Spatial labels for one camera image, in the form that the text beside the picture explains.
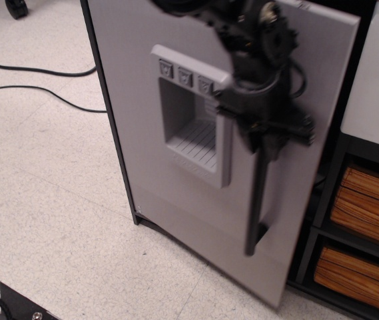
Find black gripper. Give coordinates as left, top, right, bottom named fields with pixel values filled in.
left=213, top=80, right=315, bottom=162

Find grey toy fridge door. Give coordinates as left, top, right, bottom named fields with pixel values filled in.
left=87, top=0, right=362, bottom=309

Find black bar door handle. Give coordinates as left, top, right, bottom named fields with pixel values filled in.
left=244, top=148, right=269, bottom=256

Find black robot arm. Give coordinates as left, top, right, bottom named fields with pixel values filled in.
left=154, top=1, right=314, bottom=161

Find dark grey fridge cabinet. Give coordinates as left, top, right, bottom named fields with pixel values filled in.
left=79, top=0, right=376, bottom=287

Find grey water dispenser panel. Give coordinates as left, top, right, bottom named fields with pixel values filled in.
left=151, top=44, right=232, bottom=189

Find upper wooden drawer box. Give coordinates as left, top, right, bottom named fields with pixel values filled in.
left=330, top=165, right=379, bottom=242

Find dark grey shelf unit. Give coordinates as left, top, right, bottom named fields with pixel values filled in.
left=287, top=134, right=379, bottom=319

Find black caster wheel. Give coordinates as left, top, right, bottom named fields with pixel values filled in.
left=5, top=0, right=29, bottom=20

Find upper black floor cable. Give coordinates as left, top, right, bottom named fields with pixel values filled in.
left=0, top=52, right=97, bottom=77

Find black floor cable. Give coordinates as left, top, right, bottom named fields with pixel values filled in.
left=0, top=52, right=97, bottom=77
left=0, top=85, right=107, bottom=113

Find lower black floor cable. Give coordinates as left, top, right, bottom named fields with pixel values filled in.
left=0, top=85, right=107, bottom=113

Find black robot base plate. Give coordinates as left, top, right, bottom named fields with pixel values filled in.
left=0, top=282, right=58, bottom=320

